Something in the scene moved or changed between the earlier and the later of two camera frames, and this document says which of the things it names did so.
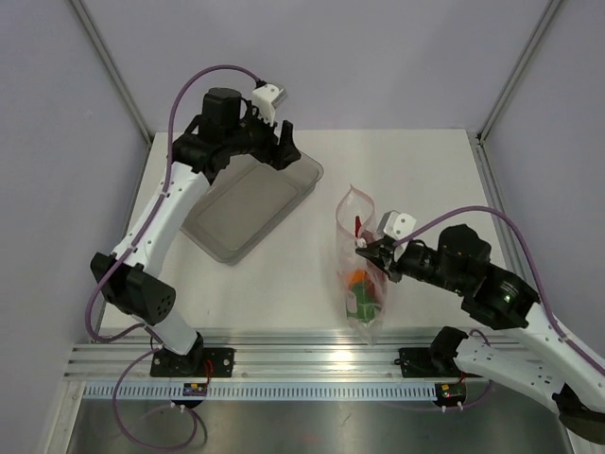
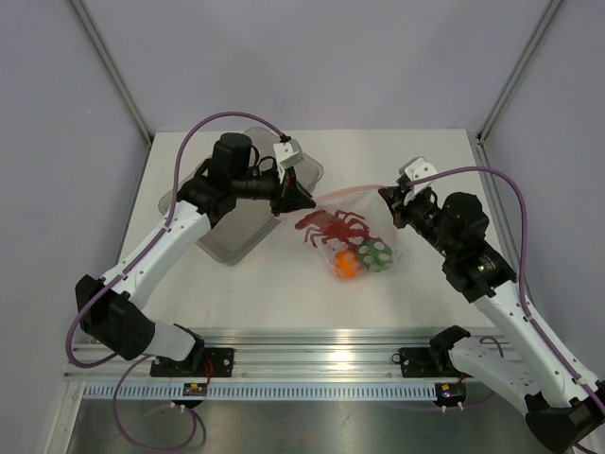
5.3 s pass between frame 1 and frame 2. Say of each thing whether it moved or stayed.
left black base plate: stayed
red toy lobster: moved
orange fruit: moved
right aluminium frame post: stayed
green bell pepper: moved
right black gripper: moved
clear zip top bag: moved
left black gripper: moved
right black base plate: stayed
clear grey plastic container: stayed
